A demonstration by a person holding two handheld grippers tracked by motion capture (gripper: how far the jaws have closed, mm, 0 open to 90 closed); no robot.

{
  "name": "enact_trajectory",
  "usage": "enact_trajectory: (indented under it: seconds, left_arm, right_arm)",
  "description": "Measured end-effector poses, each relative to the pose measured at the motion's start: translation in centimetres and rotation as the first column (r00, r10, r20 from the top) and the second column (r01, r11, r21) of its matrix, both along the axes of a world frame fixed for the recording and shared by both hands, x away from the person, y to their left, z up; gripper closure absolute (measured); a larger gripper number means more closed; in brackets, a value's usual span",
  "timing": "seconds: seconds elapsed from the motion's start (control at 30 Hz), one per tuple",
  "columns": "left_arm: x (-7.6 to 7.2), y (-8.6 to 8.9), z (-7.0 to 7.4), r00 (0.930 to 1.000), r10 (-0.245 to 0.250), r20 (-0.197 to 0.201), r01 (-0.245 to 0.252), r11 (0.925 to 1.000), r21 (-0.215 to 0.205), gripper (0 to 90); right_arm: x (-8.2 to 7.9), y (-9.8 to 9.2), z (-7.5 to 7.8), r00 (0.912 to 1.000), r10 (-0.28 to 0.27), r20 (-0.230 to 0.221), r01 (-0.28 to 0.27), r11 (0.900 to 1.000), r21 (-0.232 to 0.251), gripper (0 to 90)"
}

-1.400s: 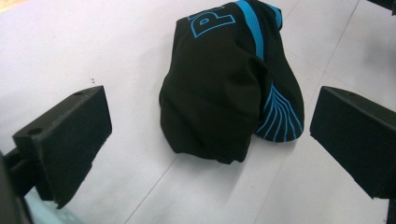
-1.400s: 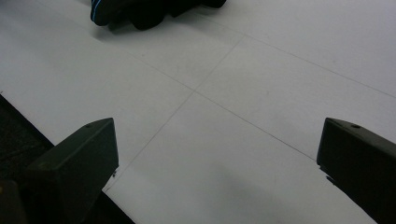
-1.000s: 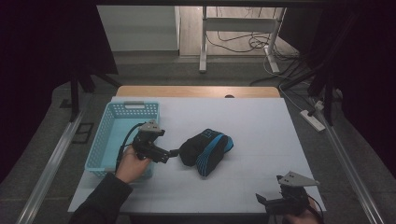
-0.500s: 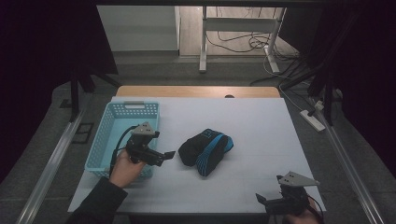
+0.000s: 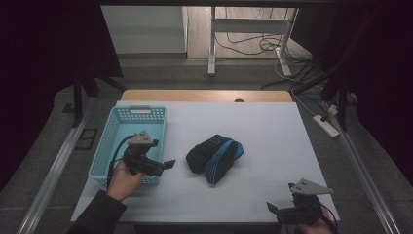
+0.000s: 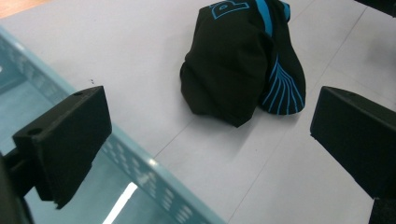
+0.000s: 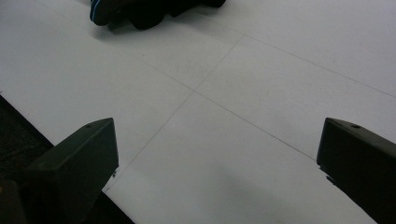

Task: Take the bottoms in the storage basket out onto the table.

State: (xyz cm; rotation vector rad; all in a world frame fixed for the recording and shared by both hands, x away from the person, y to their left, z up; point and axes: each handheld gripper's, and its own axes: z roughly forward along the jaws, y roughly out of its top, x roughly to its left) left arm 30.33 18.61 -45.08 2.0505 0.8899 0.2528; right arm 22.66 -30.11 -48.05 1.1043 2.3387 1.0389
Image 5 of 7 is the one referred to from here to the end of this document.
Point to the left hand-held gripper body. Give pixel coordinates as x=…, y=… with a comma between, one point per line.
x=139, y=156

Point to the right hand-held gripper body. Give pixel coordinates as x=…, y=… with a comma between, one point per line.
x=302, y=208

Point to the light blue plastic basket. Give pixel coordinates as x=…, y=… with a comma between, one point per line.
x=107, y=156

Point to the black blue striped sock bundle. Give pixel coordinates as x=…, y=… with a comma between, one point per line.
x=214, y=159

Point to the person's right hand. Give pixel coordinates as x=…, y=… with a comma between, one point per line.
x=319, y=226

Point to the person's left hand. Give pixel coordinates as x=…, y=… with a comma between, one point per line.
x=122, y=183

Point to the white foam board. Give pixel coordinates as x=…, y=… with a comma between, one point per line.
x=259, y=146

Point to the wooden desk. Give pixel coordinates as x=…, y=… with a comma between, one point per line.
x=201, y=95

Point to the white power strip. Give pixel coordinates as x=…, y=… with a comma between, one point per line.
x=326, y=126

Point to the black plug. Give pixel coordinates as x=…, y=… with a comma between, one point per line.
x=325, y=117

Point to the black metal stand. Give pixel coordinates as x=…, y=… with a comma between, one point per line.
x=341, y=87
x=78, y=97

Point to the black desk grommet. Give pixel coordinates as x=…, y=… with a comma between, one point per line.
x=239, y=100

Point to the black curtain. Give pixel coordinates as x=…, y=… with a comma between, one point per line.
x=39, y=65
x=383, y=81

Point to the aluminium rail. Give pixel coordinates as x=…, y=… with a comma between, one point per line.
x=363, y=172
x=52, y=172

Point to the white metal desk frame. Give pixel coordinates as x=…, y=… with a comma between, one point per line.
x=212, y=42

